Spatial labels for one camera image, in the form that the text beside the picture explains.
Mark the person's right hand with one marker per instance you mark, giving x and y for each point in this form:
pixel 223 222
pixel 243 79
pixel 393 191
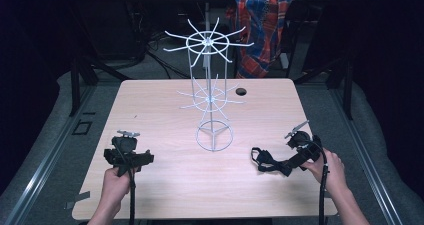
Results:
pixel 328 171

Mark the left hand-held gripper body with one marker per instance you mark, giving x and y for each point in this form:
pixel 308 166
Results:
pixel 124 145

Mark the aluminium floor rail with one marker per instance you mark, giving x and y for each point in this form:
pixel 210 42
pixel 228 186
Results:
pixel 40 171
pixel 370 165

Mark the grey tape strip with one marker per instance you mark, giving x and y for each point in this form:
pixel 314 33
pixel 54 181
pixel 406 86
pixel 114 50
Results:
pixel 78 200

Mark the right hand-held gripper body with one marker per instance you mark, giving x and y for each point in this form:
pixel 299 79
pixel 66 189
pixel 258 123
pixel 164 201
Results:
pixel 303 141

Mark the black metal stand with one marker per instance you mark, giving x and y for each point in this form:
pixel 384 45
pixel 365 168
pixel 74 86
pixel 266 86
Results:
pixel 75 85
pixel 348 85

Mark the red blue plaid cloth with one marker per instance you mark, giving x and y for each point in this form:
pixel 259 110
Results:
pixel 263 25

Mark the black tape square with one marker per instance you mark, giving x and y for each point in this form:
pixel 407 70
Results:
pixel 82 127

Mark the person's left hand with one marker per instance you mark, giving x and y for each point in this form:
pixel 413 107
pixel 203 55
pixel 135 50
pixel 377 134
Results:
pixel 115 185

